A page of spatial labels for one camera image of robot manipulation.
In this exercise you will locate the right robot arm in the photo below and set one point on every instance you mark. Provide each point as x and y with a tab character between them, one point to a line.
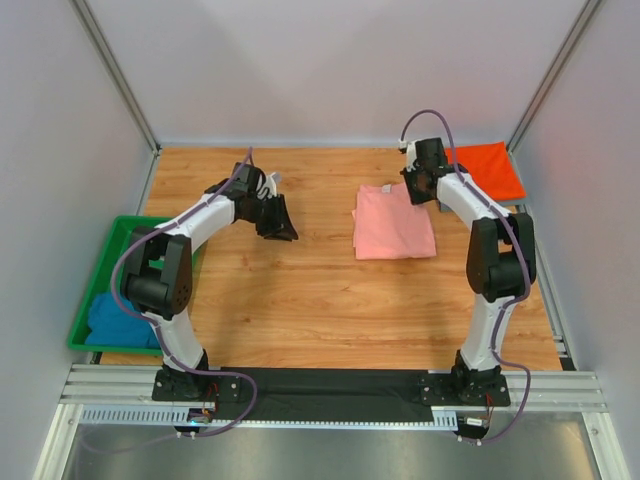
500	264

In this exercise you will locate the green plastic tray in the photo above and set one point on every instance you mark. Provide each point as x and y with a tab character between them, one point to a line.
110	260

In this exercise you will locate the white slotted cable duct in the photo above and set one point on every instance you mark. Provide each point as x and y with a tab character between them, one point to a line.
185	417

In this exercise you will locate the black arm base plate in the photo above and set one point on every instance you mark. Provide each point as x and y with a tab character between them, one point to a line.
195	387

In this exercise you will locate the blue t-shirt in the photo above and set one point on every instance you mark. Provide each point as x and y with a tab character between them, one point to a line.
111	327

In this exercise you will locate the folded orange t-shirt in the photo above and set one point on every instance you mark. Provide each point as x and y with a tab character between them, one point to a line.
492	171

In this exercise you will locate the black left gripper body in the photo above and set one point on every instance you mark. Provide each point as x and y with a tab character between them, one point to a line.
270	215

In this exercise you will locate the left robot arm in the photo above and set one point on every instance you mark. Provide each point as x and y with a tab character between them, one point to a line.
211	213

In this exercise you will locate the pink t-shirt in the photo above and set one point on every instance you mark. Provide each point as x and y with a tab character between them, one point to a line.
387	226

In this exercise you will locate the aluminium frame rail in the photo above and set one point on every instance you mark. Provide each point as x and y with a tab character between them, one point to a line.
550	391

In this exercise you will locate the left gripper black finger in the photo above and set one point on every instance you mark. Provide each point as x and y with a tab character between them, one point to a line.
284	218
287	235

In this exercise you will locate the folded grey t-shirt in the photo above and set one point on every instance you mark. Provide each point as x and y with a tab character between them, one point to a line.
443	208

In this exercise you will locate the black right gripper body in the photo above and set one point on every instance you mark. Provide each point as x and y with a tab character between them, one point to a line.
417	185

